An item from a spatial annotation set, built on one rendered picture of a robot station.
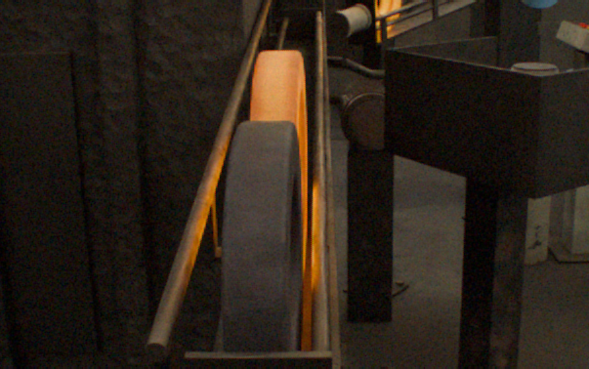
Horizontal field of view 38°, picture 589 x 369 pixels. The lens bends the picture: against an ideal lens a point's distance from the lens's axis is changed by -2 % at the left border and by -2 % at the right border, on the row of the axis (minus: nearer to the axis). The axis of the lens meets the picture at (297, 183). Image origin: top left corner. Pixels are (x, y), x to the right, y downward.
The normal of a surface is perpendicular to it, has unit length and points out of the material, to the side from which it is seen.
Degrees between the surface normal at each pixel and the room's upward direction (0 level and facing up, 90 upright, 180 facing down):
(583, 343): 0
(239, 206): 45
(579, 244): 90
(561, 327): 0
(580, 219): 90
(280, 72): 26
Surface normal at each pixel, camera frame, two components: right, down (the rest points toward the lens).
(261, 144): -0.03, -0.83
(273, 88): -0.04, -0.60
